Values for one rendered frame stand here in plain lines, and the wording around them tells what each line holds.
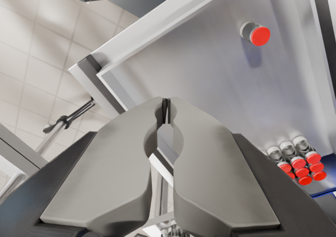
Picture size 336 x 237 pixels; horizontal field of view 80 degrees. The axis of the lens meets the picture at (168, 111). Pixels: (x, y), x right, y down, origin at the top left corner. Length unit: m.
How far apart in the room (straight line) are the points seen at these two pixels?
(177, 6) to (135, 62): 0.09
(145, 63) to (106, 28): 0.94
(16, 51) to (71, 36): 0.35
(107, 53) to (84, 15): 0.96
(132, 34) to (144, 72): 0.05
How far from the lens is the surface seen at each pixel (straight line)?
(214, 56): 0.30
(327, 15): 0.32
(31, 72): 1.51
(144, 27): 0.29
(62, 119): 1.41
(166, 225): 0.58
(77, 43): 1.31
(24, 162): 1.15
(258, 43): 0.26
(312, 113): 0.40
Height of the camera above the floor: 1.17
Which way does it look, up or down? 59 degrees down
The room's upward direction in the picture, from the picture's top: 177 degrees counter-clockwise
